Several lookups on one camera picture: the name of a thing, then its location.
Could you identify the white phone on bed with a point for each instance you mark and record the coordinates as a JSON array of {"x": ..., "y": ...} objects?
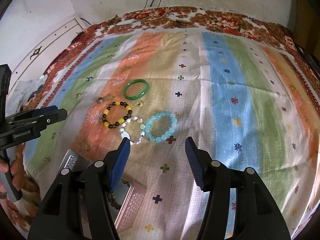
[{"x": 126, "y": 22}]

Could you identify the white headboard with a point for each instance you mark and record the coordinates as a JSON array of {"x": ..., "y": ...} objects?
[{"x": 40, "y": 56}]

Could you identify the green jade bangle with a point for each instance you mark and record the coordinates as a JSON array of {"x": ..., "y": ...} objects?
[{"x": 135, "y": 89}]

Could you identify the floral red bed sheet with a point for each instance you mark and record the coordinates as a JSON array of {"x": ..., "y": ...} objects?
[{"x": 200, "y": 20}]

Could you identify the striped colourful mat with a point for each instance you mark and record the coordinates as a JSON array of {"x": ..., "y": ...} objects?
[{"x": 175, "y": 119}]

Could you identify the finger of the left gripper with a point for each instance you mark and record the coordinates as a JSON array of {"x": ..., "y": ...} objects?
[{"x": 47, "y": 115}]

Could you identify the silver metal tin box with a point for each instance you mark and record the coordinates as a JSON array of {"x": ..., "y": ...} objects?
[{"x": 126, "y": 200}]

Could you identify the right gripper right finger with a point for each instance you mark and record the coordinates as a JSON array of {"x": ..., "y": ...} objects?
[{"x": 257, "y": 215}]

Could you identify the grey crumpled cloth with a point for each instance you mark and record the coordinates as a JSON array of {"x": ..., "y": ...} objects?
[{"x": 22, "y": 93}]

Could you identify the person's left hand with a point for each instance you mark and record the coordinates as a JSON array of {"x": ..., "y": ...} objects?
[{"x": 15, "y": 155}]

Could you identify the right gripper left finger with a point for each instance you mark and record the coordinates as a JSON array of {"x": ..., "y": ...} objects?
[{"x": 59, "y": 215}]

